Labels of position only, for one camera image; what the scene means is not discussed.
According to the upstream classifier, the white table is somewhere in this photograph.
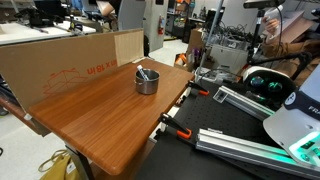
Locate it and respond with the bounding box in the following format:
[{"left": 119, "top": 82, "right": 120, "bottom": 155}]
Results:
[{"left": 0, "top": 21, "right": 98, "bottom": 47}]

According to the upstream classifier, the brown sleeved forearm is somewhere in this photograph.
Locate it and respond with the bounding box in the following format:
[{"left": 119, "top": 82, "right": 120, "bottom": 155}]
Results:
[{"left": 261, "top": 36, "right": 320, "bottom": 79}]

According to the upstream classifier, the white marker with black cap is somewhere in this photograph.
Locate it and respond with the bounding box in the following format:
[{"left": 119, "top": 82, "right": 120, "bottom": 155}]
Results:
[{"left": 136, "top": 64, "right": 150, "bottom": 81}]

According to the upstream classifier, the black equipment on table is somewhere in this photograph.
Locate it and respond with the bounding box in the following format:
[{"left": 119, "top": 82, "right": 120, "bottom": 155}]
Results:
[{"left": 18, "top": 6, "right": 56, "bottom": 28}]

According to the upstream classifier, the silver metal pot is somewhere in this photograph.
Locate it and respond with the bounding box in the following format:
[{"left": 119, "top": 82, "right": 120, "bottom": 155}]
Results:
[{"left": 134, "top": 68, "right": 161, "bottom": 96}]

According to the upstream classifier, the aluminium extrusion rail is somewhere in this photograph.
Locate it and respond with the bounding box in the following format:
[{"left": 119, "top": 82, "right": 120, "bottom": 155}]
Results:
[
  {"left": 195, "top": 128, "right": 320, "bottom": 180},
  {"left": 213, "top": 85, "right": 278, "bottom": 122}
]

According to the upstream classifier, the black orange bar clamp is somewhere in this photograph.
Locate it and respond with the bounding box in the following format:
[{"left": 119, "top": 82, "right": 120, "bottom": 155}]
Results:
[
  {"left": 158, "top": 112, "right": 193, "bottom": 140},
  {"left": 186, "top": 80, "right": 210, "bottom": 97}
]

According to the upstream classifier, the silver metal pole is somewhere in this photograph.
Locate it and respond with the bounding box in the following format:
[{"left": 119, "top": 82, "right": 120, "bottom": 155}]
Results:
[{"left": 194, "top": 0, "right": 225, "bottom": 83}]

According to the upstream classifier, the black stereo camera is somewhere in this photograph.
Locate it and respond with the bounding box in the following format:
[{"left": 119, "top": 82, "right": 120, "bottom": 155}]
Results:
[{"left": 243, "top": 0, "right": 286, "bottom": 10}]

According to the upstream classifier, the small brown cardboard box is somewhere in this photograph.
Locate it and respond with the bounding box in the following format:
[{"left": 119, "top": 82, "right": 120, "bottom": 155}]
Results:
[{"left": 188, "top": 28, "right": 207, "bottom": 55}]

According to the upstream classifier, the white VR controller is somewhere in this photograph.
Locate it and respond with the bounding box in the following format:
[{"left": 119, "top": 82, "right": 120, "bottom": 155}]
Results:
[{"left": 263, "top": 4, "right": 284, "bottom": 22}]

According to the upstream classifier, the black metal table leg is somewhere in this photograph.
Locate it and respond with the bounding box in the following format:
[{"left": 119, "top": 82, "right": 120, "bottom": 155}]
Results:
[{"left": 64, "top": 143, "right": 96, "bottom": 180}]

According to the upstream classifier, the white bin with cables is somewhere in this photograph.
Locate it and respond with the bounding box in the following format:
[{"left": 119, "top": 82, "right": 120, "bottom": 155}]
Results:
[{"left": 209, "top": 43, "right": 250, "bottom": 75}]

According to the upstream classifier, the person's bare hand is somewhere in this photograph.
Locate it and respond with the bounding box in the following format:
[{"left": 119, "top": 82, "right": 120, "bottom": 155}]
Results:
[{"left": 264, "top": 18, "right": 280, "bottom": 36}]

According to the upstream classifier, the black camera stand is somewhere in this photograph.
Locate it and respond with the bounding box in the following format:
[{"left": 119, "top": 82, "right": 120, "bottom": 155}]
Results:
[{"left": 246, "top": 8, "right": 313, "bottom": 81}]

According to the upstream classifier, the red fire extinguisher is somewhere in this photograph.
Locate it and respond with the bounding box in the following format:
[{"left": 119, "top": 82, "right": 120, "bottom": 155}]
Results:
[{"left": 157, "top": 14, "right": 165, "bottom": 36}]

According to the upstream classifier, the yellow bag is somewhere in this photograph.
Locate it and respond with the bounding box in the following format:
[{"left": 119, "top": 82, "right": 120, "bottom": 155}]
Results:
[{"left": 37, "top": 149, "right": 83, "bottom": 180}]

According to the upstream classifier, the black perforated breadboard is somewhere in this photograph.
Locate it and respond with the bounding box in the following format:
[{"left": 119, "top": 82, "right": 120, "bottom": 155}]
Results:
[{"left": 133, "top": 79, "right": 320, "bottom": 180}]

